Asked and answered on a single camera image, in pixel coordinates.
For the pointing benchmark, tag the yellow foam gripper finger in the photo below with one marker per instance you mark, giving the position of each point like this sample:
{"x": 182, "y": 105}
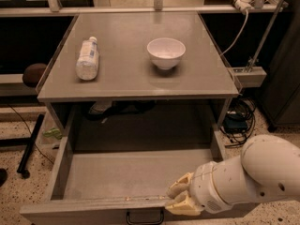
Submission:
{"x": 180, "y": 185}
{"x": 183, "y": 205}

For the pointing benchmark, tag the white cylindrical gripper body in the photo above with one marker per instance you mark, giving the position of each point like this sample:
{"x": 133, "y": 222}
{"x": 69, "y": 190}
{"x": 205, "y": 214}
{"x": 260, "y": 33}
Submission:
{"x": 204, "y": 187}

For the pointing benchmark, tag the grey top drawer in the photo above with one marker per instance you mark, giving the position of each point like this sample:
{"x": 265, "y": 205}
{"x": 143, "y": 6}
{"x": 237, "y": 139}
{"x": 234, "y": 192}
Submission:
{"x": 117, "y": 172}

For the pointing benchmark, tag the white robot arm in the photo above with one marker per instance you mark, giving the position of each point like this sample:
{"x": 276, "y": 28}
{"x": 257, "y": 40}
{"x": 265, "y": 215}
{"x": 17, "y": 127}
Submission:
{"x": 267, "y": 170}

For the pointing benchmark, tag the grey drawer cabinet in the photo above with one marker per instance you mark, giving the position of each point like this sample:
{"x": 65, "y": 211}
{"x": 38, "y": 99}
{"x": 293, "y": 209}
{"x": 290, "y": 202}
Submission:
{"x": 125, "y": 71}

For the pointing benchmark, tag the white ceramic bowl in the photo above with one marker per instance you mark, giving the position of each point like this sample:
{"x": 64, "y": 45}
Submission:
{"x": 165, "y": 53}

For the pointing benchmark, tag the green plastic object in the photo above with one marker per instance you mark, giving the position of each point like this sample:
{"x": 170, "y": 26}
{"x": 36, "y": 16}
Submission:
{"x": 53, "y": 132}

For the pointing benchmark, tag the clear plastic water bottle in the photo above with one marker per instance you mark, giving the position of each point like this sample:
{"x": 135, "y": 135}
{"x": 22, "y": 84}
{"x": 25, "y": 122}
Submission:
{"x": 87, "y": 63}

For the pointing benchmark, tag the black metal bar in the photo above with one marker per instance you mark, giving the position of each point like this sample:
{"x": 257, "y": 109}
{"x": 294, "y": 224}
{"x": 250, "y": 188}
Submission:
{"x": 22, "y": 171}

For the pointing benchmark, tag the brown round ball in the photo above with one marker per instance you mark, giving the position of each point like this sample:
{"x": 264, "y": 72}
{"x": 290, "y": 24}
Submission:
{"x": 33, "y": 74}

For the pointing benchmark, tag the slanted metal rod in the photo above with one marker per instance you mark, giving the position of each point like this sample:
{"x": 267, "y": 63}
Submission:
{"x": 252, "y": 61}

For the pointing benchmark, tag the grey metal rail frame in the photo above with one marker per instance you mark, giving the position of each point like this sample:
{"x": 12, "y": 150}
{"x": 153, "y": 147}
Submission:
{"x": 247, "y": 79}

